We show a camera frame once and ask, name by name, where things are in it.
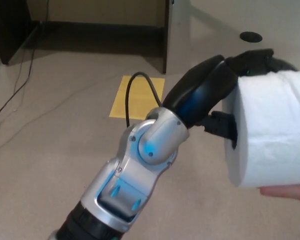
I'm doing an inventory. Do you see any thin grey floor cable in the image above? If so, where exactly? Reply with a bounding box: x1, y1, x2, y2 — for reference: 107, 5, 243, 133
0, 77, 122, 152

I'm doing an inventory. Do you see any dark wooden desk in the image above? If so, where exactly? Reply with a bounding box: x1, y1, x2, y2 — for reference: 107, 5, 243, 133
0, 0, 191, 75

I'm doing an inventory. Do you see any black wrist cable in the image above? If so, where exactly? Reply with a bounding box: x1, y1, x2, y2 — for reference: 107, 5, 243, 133
124, 71, 164, 126

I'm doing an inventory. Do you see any black floor cable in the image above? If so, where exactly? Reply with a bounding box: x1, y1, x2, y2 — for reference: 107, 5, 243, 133
0, 0, 51, 124

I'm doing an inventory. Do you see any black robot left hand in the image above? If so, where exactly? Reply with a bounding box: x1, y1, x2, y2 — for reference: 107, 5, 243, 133
162, 48, 298, 151

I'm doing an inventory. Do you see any person's bare hand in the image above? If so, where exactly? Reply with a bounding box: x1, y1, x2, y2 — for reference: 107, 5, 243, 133
259, 183, 300, 202

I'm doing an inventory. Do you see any black round floor cover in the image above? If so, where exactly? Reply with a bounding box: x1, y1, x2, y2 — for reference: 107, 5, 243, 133
239, 31, 264, 43

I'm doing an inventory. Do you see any white toilet paper roll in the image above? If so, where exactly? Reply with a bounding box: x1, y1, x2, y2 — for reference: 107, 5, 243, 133
221, 69, 300, 189

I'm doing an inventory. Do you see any yellow paper sheet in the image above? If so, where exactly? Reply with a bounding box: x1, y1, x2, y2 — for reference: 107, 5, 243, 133
108, 75, 166, 120

